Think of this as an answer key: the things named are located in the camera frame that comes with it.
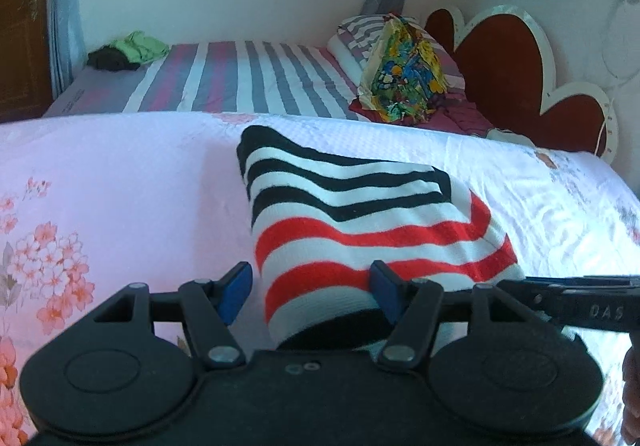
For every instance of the person's right hand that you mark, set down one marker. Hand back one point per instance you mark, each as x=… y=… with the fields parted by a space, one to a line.
x=632 y=391

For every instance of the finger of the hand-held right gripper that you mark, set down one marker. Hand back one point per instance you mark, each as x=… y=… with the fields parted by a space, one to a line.
x=575 y=284

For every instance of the heart-shaped red headboard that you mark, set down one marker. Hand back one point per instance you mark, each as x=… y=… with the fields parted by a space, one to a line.
x=500 y=70

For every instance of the black cloth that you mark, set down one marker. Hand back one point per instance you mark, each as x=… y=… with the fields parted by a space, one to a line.
x=110 y=60

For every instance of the red black white striped sweater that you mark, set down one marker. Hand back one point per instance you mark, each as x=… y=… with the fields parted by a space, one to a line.
x=360 y=226

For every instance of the grey striped pillow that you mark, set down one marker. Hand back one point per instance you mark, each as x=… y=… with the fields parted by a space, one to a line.
x=352 y=33

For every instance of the grey pink striped bed sheet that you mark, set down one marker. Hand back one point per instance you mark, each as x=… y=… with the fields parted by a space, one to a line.
x=225 y=75

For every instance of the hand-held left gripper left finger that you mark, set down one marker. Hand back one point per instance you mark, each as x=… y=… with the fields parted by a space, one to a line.
x=235 y=293

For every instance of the brown wooden door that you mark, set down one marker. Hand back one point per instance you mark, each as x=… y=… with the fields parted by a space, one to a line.
x=22 y=25

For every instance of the white cloth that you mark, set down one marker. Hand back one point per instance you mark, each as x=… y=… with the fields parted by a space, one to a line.
x=510 y=135

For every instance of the green cloth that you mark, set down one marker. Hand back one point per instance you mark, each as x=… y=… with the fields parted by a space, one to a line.
x=142 y=45

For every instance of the pink floral bed sheet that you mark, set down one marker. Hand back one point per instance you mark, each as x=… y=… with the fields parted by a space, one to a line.
x=125 y=165

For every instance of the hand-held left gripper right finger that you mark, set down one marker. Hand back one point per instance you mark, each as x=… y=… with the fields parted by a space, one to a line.
x=385 y=291

